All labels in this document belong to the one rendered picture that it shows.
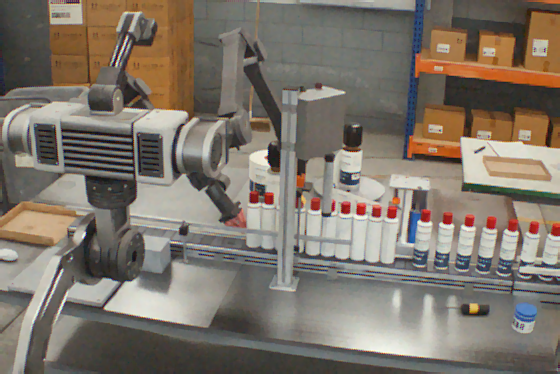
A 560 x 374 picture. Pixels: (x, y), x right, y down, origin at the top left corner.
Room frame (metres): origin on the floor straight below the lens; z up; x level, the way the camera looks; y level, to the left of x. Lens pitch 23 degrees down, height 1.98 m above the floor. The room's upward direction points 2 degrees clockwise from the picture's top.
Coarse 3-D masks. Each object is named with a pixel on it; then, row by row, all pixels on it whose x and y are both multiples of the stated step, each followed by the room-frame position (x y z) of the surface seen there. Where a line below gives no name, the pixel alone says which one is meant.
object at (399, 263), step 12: (132, 228) 2.19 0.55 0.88; (144, 228) 2.19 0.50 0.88; (156, 228) 2.19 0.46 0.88; (180, 240) 2.11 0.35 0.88; (192, 240) 2.11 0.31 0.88; (204, 240) 2.11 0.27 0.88; (216, 240) 2.12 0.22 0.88; (228, 240) 2.12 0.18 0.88; (240, 240) 2.12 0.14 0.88; (264, 252) 2.04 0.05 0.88; (276, 252) 2.04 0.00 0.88; (360, 264) 1.98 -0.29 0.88; (372, 264) 1.97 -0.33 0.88; (384, 264) 1.97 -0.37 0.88; (396, 264) 1.97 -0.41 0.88; (408, 264) 1.97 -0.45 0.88; (432, 264) 1.97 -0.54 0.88; (468, 276) 1.90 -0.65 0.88; (480, 276) 1.89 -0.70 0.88; (492, 276) 1.89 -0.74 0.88
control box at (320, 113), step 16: (304, 96) 1.91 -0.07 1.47; (320, 96) 1.92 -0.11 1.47; (336, 96) 1.95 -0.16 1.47; (304, 112) 1.88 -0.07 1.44; (320, 112) 1.91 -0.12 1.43; (336, 112) 1.96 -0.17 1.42; (304, 128) 1.87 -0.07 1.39; (320, 128) 1.91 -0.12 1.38; (336, 128) 1.96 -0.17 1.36; (304, 144) 1.87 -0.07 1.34; (320, 144) 1.91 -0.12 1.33; (336, 144) 1.96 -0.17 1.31
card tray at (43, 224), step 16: (16, 208) 2.36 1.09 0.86; (32, 208) 2.40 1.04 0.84; (48, 208) 2.39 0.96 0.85; (64, 208) 2.37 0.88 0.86; (0, 224) 2.23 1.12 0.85; (16, 224) 2.27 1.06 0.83; (32, 224) 2.27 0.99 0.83; (48, 224) 2.28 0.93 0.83; (64, 224) 2.29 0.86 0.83; (16, 240) 2.14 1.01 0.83; (32, 240) 2.12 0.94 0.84; (48, 240) 2.11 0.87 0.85
